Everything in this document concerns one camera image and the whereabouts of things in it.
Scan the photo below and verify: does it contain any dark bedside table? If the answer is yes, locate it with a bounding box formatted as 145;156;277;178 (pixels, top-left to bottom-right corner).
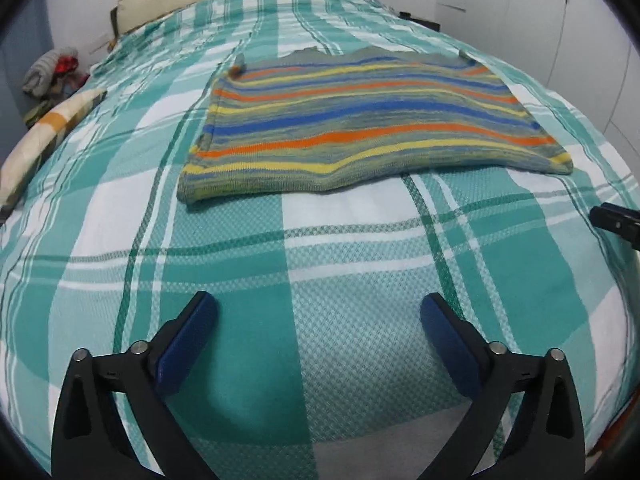
398;11;440;32

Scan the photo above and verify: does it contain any pile of clothes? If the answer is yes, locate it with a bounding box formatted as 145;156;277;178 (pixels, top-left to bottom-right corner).
22;47;89;128

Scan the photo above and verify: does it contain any white wardrobe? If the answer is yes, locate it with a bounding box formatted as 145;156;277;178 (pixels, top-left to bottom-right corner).
436;0;639;157

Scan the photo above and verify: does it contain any blue curtain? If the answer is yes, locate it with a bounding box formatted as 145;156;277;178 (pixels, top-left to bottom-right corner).
1;0;53;158

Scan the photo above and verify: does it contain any striped knit sweater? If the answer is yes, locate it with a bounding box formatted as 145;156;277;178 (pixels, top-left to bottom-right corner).
177;47;574;204

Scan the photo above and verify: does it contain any teal plaid bedspread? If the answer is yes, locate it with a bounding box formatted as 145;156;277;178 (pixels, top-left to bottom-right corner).
1;0;639;479

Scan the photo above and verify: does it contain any cream orange pillow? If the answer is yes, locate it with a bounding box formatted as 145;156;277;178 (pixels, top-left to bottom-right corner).
1;88;107;221

